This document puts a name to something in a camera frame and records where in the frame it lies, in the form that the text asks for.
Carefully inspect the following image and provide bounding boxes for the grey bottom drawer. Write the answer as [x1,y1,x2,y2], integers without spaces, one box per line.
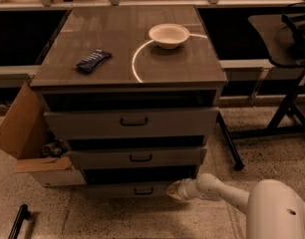
[78,181,170,199]

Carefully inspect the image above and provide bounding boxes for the white paper bowl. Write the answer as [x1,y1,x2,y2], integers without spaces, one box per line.
[149,24,189,49]

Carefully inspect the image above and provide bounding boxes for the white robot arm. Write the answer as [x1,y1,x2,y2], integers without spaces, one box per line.
[166,173,305,239]

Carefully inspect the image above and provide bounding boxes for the grey drawer cabinet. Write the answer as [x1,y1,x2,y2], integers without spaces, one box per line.
[31,6,226,185]

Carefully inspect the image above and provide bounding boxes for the grey drawer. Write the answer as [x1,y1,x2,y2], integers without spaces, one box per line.
[78,181,170,199]
[68,146,206,170]
[44,108,218,140]

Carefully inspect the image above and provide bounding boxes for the dark blue snack packet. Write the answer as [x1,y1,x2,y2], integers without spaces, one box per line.
[77,49,112,73]

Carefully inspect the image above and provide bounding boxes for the black chair with metal legs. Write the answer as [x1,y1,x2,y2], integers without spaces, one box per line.
[217,2,305,170]

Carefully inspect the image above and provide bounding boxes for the yellowish white gripper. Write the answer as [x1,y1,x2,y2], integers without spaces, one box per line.
[166,180,182,200]

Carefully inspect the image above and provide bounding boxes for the grey top drawer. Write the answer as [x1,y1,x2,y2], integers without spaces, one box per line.
[44,108,218,140]

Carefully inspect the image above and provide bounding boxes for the cans inside cardboard box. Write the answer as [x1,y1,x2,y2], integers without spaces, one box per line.
[41,142,63,157]

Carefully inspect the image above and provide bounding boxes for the grey middle drawer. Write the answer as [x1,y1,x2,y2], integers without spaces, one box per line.
[68,146,206,170]

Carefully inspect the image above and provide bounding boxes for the open cardboard box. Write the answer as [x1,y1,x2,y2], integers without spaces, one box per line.
[0,83,86,187]

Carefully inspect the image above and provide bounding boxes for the black bar on floor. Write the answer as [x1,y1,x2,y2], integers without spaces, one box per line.
[8,204,31,239]

